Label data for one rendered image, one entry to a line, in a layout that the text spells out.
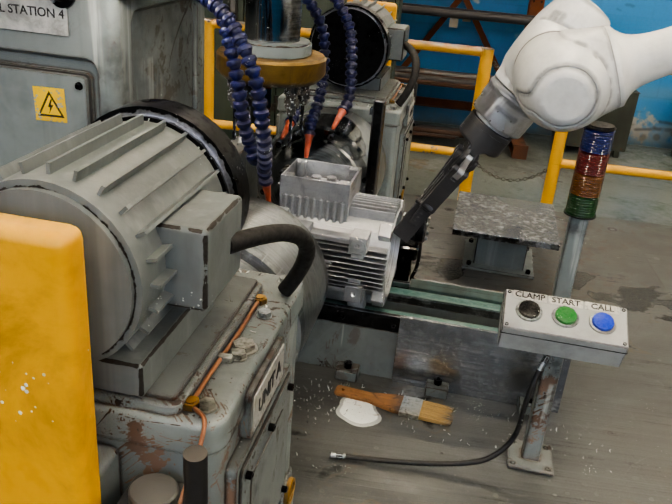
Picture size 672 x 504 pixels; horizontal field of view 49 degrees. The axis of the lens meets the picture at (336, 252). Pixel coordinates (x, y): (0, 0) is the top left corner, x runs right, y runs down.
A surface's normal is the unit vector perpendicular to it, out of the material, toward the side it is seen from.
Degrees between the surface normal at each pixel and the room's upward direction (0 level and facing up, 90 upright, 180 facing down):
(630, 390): 0
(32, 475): 90
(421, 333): 90
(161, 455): 90
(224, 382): 0
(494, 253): 90
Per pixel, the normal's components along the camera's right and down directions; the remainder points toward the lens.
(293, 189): -0.23, 0.39
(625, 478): 0.08, -0.90
